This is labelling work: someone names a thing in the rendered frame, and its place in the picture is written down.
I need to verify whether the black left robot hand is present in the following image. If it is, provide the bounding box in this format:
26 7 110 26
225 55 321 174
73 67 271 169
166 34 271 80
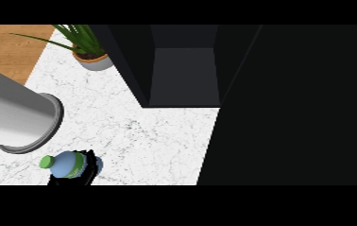
48 148 99 186

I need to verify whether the blue green-capped water bottle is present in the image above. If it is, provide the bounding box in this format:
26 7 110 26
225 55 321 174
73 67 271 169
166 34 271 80
39 150 91 180

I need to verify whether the dark grey cabinet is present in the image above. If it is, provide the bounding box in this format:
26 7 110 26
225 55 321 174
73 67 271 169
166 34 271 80
89 24 265 109

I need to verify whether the dark grey cabinet door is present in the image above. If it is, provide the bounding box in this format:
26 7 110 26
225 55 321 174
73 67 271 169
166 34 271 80
197 24 357 186

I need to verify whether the grey cylindrical appliance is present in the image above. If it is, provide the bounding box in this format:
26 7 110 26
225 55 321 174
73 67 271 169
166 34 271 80
0 73 65 155

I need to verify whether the potted green plant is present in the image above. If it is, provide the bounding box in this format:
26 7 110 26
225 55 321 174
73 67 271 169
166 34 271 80
11 24 116 72

